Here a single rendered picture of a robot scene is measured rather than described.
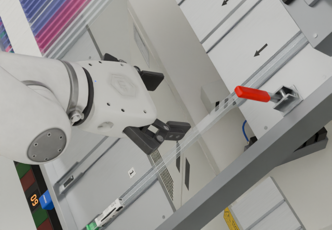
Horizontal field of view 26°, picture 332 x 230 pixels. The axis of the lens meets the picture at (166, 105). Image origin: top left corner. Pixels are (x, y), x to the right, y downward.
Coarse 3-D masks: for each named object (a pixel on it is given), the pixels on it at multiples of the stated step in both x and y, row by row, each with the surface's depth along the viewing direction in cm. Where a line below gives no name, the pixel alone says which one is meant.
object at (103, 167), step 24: (72, 48) 132; (96, 48) 128; (72, 144) 127; (96, 144) 123; (120, 144) 120; (72, 168) 125; (96, 168) 122; (120, 168) 118; (144, 168) 115; (72, 192) 125; (96, 192) 121; (120, 192) 117; (144, 192) 114; (96, 216) 119; (120, 216) 116; (144, 216) 113; (168, 216) 110
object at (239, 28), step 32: (192, 0) 115; (224, 0) 111; (256, 0) 107; (224, 32) 110; (256, 32) 106; (288, 32) 102; (224, 64) 108; (256, 64) 104; (288, 64) 101; (320, 64) 98; (256, 128) 102
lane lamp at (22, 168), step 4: (20, 164) 137; (24, 164) 136; (28, 164) 136; (16, 168) 138; (20, 168) 137; (24, 168) 136; (28, 168) 136; (20, 172) 137; (24, 172) 136; (20, 176) 137
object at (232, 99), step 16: (288, 48) 100; (272, 64) 101; (256, 80) 103; (224, 112) 106; (208, 128) 108; (176, 144) 110; (160, 160) 112; (144, 176) 113; (128, 192) 115; (96, 224) 118
